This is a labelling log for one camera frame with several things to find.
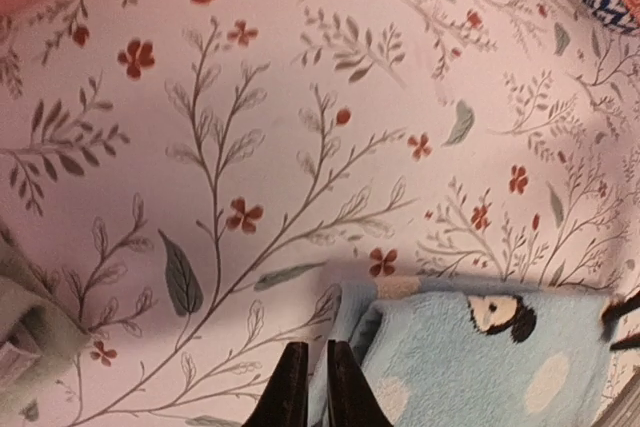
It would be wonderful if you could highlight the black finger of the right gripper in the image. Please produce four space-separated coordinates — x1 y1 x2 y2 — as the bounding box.
610 333 640 351
601 292 640 326

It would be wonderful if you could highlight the green folded towel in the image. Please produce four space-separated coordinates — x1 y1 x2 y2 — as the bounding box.
1 225 90 399

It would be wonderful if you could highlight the blue patterned towel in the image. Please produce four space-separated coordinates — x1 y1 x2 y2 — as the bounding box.
309 277 623 426

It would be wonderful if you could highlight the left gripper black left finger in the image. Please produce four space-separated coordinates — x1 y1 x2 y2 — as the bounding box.
244 342 309 427

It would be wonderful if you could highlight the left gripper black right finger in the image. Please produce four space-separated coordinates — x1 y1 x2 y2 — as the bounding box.
327 340 392 427

